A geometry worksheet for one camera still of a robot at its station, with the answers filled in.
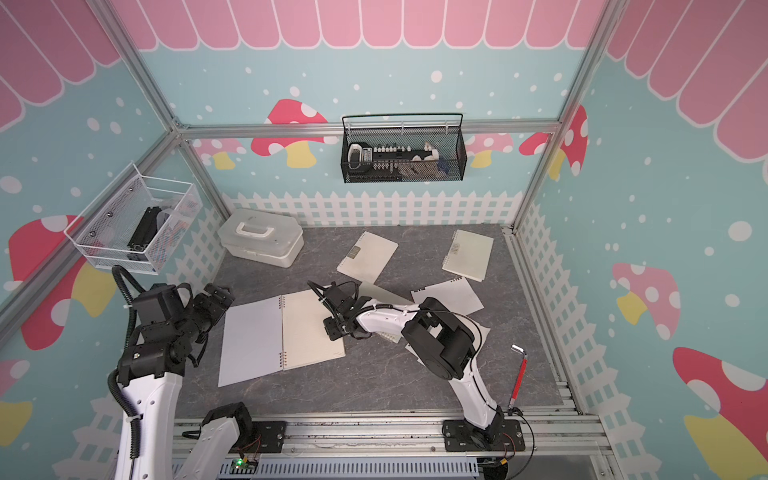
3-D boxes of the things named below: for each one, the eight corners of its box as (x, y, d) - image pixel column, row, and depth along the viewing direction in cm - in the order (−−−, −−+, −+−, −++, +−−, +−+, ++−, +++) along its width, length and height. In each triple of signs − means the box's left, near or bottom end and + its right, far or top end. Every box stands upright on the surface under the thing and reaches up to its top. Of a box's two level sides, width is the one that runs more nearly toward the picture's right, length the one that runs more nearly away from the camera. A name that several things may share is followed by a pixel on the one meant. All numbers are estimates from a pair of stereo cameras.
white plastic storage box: (225, 255, 114) (209, 233, 104) (253, 224, 125) (241, 201, 115) (287, 274, 109) (276, 252, 99) (311, 240, 119) (303, 217, 109)
